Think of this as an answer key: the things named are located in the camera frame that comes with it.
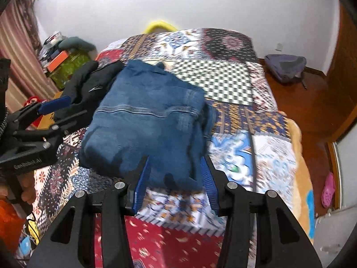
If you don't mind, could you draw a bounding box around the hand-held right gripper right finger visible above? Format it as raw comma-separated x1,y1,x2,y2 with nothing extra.
199,155,317,268

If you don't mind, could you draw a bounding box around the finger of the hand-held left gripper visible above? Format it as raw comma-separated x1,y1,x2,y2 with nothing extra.
8,96,71,124
14,110,88,143

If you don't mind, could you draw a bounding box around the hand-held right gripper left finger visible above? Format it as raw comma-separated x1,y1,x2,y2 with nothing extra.
28,156,152,268

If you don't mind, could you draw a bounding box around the blue denim jacket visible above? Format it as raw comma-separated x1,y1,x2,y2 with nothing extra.
78,59,218,192

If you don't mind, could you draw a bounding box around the person's left hand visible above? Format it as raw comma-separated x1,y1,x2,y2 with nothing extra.
19,170,36,205

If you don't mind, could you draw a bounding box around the red toy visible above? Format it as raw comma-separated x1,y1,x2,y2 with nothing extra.
24,95,46,110

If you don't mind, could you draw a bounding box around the black garment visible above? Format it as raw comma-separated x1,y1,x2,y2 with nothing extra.
54,60,125,126

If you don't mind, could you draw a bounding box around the green patterned cloth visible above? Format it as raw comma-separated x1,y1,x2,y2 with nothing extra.
50,52,91,90

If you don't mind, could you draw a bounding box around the orange box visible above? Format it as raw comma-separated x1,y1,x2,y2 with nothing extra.
47,51,70,73

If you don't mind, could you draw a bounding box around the striped brown curtain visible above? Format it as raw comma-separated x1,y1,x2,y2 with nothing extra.
0,0,60,112

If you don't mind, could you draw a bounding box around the pile of papers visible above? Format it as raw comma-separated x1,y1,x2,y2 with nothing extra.
39,32,63,62

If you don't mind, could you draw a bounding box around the teal cloth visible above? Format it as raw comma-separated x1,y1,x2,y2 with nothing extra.
58,36,96,52

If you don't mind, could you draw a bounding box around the orange bag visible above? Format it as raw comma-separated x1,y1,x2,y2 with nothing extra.
0,198,26,253

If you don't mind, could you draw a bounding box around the tan fleece sheet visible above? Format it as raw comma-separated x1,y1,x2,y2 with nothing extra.
287,119,317,239

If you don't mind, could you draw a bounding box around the patchwork printed blanket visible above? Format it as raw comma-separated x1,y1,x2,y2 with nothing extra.
17,28,304,268

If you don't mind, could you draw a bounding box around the pink clog shoe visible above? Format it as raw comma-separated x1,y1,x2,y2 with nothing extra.
321,172,336,208

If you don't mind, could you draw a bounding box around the yellow round cushion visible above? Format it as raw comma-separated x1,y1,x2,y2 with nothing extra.
143,19,179,34

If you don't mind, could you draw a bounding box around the white cabinet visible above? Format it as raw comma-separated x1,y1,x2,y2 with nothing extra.
312,137,357,261

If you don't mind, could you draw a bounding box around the grey purple backpack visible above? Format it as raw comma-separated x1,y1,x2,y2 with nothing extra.
264,54,308,89

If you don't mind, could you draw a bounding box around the wooden door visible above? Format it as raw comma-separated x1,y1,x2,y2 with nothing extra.
325,1,357,146

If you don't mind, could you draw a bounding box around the black white braided cable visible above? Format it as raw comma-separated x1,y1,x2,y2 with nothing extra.
0,59,12,141

